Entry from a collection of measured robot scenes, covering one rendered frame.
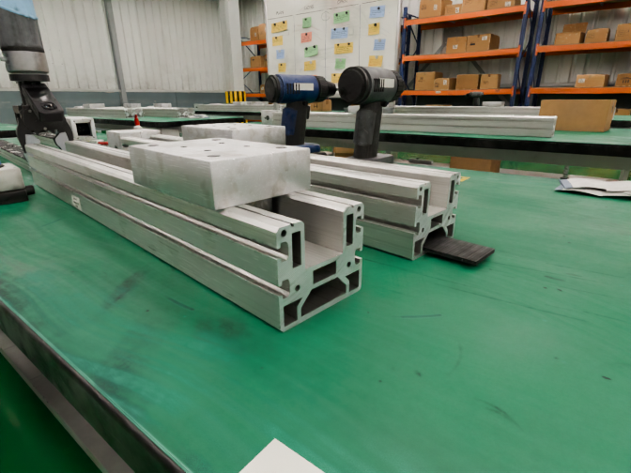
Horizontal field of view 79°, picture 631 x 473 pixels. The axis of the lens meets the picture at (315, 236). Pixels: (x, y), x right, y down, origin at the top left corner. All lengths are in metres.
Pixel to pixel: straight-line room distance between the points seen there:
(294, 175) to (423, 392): 0.22
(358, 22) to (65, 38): 10.07
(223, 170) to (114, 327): 0.15
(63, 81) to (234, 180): 12.45
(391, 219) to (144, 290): 0.26
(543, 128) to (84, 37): 12.21
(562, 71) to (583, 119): 8.55
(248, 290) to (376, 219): 0.20
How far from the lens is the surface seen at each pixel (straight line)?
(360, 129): 0.70
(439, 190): 0.48
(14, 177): 0.85
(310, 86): 0.91
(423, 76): 10.84
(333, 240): 0.33
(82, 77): 12.94
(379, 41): 3.68
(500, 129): 2.01
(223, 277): 0.35
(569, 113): 2.43
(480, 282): 0.41
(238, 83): 9.08
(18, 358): 1.50
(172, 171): 0.37
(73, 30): 13.04
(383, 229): 0.45
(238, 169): 0.33
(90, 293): 0.42
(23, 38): 1.05
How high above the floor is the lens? 0.95
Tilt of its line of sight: 20 degrees down
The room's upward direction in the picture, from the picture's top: straight up
